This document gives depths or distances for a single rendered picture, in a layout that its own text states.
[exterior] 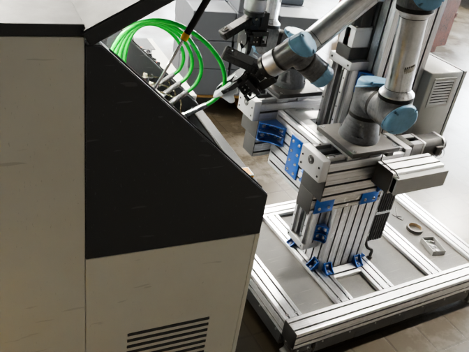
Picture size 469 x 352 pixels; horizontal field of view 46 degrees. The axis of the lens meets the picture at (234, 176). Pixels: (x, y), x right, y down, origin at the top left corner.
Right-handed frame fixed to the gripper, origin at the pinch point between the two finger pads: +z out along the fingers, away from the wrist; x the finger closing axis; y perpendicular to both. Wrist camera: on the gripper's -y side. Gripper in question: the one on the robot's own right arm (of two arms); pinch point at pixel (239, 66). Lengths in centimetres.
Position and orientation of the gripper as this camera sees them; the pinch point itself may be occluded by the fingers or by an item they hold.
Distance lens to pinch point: 197.3
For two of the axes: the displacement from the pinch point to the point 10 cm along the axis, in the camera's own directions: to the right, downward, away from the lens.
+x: -3.8, -5.3, 7.5
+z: -1.4, 8.4, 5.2
